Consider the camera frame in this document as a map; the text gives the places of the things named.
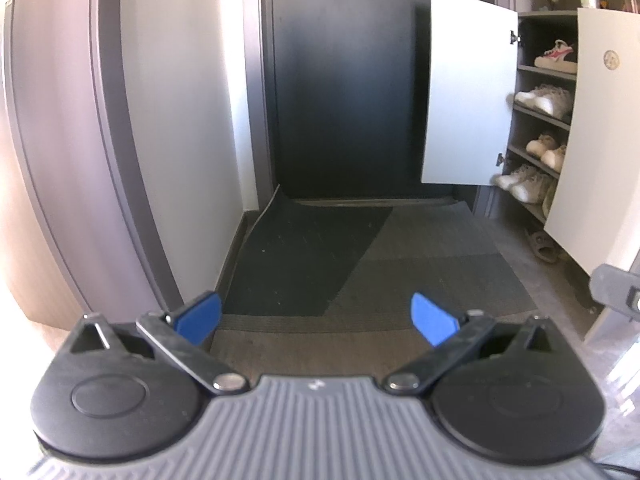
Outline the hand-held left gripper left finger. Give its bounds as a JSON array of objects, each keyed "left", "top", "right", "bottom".
[{"left": 70, "top": 290, "right": 251, "bottom": 395}]

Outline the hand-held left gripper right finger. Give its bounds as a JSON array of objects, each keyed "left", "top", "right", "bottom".
[{"left": 382, "top": 292, "right": 568, "bottom": 393}]

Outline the dark slipper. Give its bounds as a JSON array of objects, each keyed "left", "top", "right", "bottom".
[{"left": 564, "top": 259, "right": 601, "bottom": 311}]

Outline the grey patterned door mat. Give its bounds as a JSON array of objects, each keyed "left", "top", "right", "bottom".
[{"left": 209, "top": 185, "right": 540, "bottom": 378}]

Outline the beige slide sandal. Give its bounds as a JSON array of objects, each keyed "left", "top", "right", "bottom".
[{"left": 524, "top": 229, "right": 562, "bottom": 264}]

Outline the white cabinet door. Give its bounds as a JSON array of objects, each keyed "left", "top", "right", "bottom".
[
  {"left": 543, "top": 7, "right": 640, "bottom": 343},
  {"left": 421, "top": 0, "right": 519, "bottom": 187}
]

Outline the white sneaker with red stripe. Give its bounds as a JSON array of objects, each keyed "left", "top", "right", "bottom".
[{"left": 534, "top": 39, "right": 577, "bottom": 72}]

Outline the black entrance door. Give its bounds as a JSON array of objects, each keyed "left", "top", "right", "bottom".
[{"left": 260, "top": 0, "right": 453, "bottom": 201}]

